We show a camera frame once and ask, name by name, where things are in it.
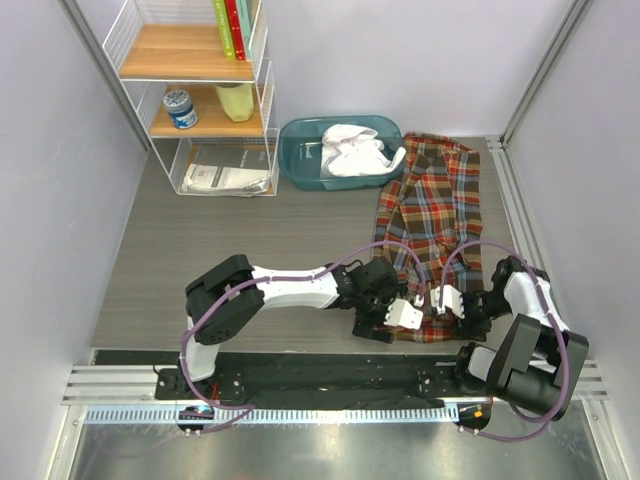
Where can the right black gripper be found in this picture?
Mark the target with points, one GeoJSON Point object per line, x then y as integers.
{"type": "Point", "coordinates": [463, 327]}

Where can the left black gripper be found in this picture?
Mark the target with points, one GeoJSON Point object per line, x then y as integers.
{"type": "Point", "coordinates": [365, 327]}

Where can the plaid flannel long sleeve shirt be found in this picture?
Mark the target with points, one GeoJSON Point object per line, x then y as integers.
{"type": "Point", "coordinates": [433, 207]}

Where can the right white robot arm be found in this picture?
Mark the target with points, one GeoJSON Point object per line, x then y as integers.
{"type": "Point", "coordinates": [519, 350]}

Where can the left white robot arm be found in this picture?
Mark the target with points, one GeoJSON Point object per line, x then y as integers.
{"type": "Point", "coordinates": [251, 289]}

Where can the white long sleeve shirt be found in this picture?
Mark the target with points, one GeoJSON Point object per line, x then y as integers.
{"type": "Point", "coordinates": [356, 151]}

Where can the teal plastic basin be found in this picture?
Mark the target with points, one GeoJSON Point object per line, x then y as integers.
{"type": "Point", "coordinates": [300, 146]}

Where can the grey white booklet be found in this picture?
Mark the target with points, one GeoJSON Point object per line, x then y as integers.
{"type": "Point", "coordinates": [227, 170]}

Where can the yellow plastic container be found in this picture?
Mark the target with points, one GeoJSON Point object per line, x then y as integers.
{"type": "Point", "coordinates": [236, 100]}

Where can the blue white jar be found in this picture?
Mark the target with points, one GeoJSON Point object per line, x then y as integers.
{"type": "Point", "coordinates": [179, 106]}

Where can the red book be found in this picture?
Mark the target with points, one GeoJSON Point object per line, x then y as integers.
{"type": "Point", "coordinates": [235, 27]}

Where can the teal book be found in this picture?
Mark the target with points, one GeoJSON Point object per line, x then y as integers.
{"type": "Point", "coordinates": [246, 17]}

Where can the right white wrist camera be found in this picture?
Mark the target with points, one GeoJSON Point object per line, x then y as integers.
{"type": "Point", "coordinates": [445, 299]}

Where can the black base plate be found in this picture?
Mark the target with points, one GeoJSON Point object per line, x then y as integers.
{"type": "Point", "coordinates": [274, 380]}

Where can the white slotted cable duct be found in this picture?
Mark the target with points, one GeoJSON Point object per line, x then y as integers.
{"type": "Point", "coordinates": [200, 414]}

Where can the white wire wooden shelf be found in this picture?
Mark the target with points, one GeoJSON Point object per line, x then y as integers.
{"type": "Point", "coordinates": [157, 46]}

